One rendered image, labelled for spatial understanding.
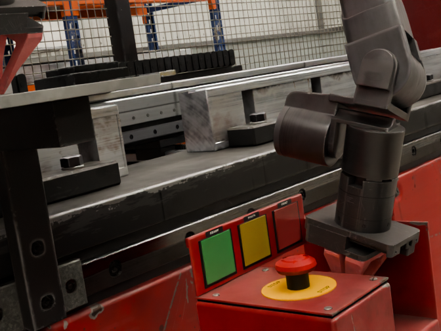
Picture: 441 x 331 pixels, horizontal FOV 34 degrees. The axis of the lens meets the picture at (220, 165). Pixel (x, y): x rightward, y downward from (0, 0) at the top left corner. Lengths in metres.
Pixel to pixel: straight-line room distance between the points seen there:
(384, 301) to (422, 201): 0.71
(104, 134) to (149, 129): 0.41
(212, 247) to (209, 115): 0.40
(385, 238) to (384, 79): 0.16
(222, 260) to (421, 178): 0.72
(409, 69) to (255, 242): 0.24
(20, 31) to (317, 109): 0.30
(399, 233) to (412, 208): 0.61
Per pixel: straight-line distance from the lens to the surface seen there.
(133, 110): 1.33
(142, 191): 0.84
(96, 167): 0.88
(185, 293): 0.90
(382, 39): 0.73
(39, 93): 0.60
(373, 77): 0.71
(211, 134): 1.10
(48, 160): 0.91
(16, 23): 0.71
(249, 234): 0.78
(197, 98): 1.11
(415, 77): 0.73
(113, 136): 0.97
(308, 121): 0.74
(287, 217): 0.83
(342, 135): 0.76
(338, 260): 0.76
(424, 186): 1.42
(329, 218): 0.77
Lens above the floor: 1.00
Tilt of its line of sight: 7 degrees down
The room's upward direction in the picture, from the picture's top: 8 degrees counter-clockwise
